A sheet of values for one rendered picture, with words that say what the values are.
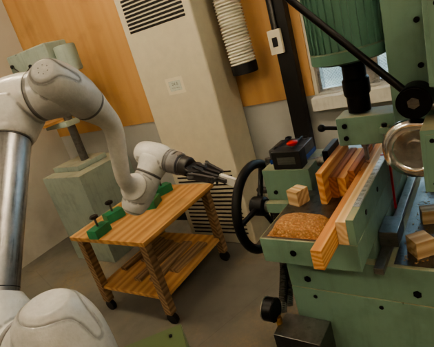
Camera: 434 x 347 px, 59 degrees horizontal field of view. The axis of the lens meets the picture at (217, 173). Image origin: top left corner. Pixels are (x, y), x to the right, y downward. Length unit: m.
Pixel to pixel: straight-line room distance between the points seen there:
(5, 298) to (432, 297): 0.86
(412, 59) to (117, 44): 2.42
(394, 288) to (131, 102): 2.51
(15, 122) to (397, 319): 0.99
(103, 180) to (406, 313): 2.34
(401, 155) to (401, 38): 0.22
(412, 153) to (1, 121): 0.92
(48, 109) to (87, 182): 1.81
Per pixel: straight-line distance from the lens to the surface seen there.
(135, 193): 1.42
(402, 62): 0.87
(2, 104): 1.09
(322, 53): 0.89
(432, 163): 0.78
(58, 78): 1.00
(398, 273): 0.89
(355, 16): 0.87
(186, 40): 2.30
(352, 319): 1.01
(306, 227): 0.82
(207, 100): 2.31
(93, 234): 2.12
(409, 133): 0.83
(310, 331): 1.03
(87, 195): 2.83
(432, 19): 0.72
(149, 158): 1.47
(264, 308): 1.02
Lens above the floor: 1.32
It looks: 19 degrees down
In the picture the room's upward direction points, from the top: 16 degrees counter-clockwise
